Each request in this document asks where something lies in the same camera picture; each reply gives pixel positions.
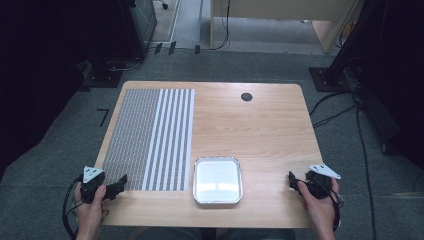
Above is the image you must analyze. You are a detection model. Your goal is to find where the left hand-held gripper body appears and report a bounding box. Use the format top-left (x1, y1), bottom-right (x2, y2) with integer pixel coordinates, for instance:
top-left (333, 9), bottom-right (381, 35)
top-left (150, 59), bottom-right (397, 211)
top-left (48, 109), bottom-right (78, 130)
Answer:
top-left (79, 165), bottom-right (116, 204)

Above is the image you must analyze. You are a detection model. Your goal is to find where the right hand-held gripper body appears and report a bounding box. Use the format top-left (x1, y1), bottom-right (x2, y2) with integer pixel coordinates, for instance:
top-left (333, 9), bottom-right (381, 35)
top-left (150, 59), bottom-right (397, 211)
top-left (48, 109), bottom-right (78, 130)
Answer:
top-left (301, 163), bottom-right (342, 201)

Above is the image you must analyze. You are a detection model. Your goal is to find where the person's left hand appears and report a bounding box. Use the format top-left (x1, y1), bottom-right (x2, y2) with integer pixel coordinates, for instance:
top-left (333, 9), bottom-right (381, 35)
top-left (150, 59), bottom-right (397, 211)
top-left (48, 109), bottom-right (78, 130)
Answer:
top-left (73, 182), bottom-right (110, 232)

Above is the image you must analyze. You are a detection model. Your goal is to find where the person's right hand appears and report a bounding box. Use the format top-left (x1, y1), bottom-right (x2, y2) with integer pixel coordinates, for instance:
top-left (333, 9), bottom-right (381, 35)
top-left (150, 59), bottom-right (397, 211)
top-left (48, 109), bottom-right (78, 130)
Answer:
top-left (297, 181), bottom-right (340, 232)

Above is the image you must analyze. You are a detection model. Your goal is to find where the grey striped placemat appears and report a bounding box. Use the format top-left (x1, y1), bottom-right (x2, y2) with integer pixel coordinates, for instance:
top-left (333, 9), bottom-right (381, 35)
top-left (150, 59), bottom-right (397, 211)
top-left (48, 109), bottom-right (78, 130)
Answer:
top-left (101, 88), bottom-right (196, 192)

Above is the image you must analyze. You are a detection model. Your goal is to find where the silver square tray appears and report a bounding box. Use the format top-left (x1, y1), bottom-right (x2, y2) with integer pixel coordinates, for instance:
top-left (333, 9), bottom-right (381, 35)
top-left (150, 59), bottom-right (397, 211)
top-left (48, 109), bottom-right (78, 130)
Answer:
top-left (192, 156), bottom-right (244, 205)

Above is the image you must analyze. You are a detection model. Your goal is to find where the black stand base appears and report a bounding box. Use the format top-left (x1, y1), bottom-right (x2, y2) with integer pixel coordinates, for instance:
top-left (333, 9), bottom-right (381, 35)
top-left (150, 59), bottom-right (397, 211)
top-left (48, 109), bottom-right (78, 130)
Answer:
top-left (308, 66), bottom-right (355, 93)

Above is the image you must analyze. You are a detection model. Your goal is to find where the black stand with flat base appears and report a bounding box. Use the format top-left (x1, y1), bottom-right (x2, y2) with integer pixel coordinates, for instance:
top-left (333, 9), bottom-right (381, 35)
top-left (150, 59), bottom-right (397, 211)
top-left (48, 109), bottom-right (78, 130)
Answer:
top-left (79, 49), bottom-right (148, 89)

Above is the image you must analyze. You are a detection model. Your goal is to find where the dark equipment cabinet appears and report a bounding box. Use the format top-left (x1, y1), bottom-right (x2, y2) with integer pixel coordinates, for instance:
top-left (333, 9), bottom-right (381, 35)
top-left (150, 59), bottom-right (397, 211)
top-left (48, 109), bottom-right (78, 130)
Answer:
top-left (128, 0), bottom-right (158, 60)

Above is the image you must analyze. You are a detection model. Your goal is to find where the light wooden desk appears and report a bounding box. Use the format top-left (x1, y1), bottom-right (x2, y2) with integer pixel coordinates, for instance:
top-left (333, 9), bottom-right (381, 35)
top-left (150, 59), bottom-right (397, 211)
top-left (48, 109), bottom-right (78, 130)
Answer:
top-left (209, 0), bottom-right (363, 55)

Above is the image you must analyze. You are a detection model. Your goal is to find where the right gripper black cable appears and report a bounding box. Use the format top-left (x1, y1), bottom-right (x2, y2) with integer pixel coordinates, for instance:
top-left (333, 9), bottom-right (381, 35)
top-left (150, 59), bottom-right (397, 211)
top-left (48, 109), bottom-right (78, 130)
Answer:
top-left (327, 185), bottom-right (344, 233)

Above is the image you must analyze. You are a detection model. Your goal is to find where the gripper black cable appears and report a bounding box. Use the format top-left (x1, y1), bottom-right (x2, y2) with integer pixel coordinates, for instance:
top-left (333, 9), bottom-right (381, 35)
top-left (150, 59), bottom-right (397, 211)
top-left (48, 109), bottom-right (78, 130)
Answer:
top-left (327, 185), bottom-right (344, 233)
top-left (61, 175), bottom-right (84, 240)

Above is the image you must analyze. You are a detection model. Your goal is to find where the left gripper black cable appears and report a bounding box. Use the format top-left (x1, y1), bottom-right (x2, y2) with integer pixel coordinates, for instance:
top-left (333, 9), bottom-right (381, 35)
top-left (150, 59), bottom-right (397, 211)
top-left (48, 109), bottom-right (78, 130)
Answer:
top-left (61, 175), bottom-right (84, 240)

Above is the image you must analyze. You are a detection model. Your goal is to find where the long black floor cable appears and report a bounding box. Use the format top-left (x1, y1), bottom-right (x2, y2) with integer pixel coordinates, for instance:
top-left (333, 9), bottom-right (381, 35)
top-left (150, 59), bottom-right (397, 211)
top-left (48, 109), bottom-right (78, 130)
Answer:
top-left (355, 105), bottom-right (378, 240)

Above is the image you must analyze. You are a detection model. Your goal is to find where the black hanging cable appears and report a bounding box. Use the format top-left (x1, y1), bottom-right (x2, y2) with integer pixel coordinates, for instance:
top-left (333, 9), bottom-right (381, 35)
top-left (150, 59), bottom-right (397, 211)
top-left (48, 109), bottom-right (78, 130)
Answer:
top-left (211, 0), bottom-right (232, 52)

